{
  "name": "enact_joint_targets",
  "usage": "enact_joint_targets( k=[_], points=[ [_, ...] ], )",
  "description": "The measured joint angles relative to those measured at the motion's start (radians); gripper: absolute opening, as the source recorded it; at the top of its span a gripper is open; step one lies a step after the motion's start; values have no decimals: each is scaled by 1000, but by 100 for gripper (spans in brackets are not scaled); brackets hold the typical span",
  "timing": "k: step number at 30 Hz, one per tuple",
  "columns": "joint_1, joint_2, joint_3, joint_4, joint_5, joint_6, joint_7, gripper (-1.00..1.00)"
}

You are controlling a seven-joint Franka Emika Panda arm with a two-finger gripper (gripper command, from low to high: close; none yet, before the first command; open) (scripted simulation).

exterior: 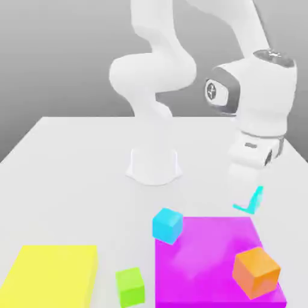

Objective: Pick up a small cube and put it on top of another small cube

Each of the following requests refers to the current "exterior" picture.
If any small green cube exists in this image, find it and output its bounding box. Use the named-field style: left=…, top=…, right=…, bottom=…
left=114, top=266, right=146, bottom=308

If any small orange cube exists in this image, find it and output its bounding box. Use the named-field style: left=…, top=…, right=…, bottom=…
left=232, top=246, right=282, bottom=301

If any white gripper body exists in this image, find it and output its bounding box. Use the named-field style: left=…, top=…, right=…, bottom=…
left=227, top=164, right=257, bottom=196

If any large yellow box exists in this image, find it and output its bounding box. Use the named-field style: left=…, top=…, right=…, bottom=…
left=0, top=244, right=99, bottom=308

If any large magenta box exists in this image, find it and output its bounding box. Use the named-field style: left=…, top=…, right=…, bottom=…
left=154, top=216, right=289, bottom=308

